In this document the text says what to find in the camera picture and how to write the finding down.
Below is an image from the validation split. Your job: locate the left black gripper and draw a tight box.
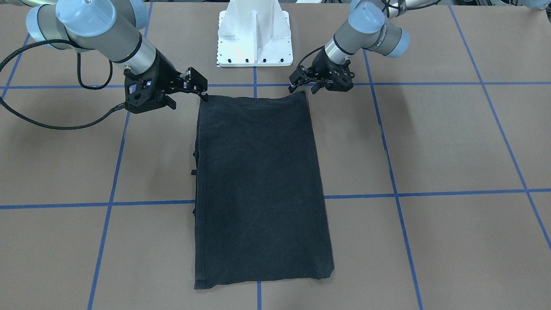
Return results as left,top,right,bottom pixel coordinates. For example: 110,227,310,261
288,47,355,93

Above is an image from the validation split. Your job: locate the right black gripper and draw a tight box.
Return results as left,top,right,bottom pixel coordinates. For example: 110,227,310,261
124,50,209,114

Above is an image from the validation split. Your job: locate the black graphic t-shirt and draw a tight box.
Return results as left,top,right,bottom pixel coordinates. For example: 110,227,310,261
194,91,334,290

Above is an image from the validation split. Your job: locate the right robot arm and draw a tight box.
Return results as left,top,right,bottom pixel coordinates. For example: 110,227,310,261
25,0,208,114

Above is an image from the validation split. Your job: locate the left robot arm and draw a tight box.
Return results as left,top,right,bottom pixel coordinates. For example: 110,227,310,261
288,0,438,94

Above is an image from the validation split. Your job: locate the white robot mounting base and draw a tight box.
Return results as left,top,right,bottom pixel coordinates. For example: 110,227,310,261
217,0,294,67

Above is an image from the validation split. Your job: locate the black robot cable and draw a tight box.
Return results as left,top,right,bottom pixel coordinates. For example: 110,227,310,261
0,39,130,130

